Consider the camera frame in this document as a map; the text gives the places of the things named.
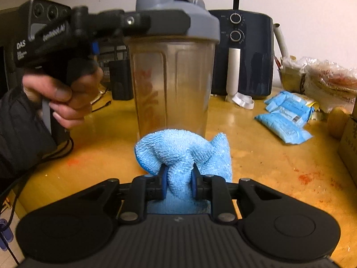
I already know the white strap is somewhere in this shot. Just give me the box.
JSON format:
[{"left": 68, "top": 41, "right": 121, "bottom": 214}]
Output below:
[{"left": 225, "top": 92, "right": 255, "bottom": 109}]

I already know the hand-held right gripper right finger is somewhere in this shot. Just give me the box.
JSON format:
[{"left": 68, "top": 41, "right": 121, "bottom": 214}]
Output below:
[{"left": 190, "top": 166, "right": 279, "bottom": 224}]

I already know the person's left hand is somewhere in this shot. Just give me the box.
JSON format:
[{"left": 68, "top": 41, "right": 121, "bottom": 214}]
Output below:
[{"left": 22, "top": 67, "right": 104, "bottom": 129}]

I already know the black cable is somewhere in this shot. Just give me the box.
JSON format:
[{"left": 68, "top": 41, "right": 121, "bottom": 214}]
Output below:
[{"left": 0, "top": 137, "right": 75, "bottom": 201}]

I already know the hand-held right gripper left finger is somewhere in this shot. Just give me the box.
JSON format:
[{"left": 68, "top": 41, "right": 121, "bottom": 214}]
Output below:
[{"left": 79, "top": 164, "right": 170, "bottom": 224}]

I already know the blue slipper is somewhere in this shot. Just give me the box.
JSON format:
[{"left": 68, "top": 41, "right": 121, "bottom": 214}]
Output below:
[{"left": 0, "top": 219, "right": 13, "bottom": 250}]

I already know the white paper tube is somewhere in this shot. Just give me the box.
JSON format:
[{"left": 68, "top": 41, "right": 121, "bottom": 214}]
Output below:
[{"left": 273, "top": 24, "right": 289, "bottom": 59}]

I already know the blue snack packet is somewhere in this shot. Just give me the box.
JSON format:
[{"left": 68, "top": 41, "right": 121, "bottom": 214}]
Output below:
[
  {"left": 255, "top": 112, "right": 313, "bottom": 145},
  {"left": 264, "top": 92, "right": 296, "bottom": 109},
  {"left": 265, "top": 100, "right": 315, "bottom": 127}
]

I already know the clear bag of flatbreads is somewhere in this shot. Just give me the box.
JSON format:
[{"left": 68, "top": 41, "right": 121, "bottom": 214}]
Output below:
[{"left": 303, "top": 59, "right": 357, "bottom": 113}]

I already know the yellow snack packet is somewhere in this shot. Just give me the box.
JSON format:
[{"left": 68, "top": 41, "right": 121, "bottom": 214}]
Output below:
[{"left": 304, "top": 96, "right": 321, "bottom": 120}]

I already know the blue microfibre cloth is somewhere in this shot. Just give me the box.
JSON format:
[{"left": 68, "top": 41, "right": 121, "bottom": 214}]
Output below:
[{"left": 134, "top": 128, "right": 233, "bottom": 215}]

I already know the dark blue air fryer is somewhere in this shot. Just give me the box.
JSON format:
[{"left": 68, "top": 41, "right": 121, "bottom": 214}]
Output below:
[{"left": 208, "top": 9, "right": 274, "bottom": 99}]

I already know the shaker bottle with grey lid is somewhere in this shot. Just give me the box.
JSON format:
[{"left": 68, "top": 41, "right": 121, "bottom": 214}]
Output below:
[{"left": 124, "top": 0, "right": 221, "bottom": 141}]

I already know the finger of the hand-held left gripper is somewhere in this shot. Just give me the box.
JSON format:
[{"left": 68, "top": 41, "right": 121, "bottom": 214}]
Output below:
[{"left": 89, "top": 8, "right": 192, "bottom": 38}]

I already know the cardboard box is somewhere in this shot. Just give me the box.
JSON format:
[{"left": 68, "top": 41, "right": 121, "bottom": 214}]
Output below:
[{"left": 337, "top": 117, "right": 357, "bottom": 171}]

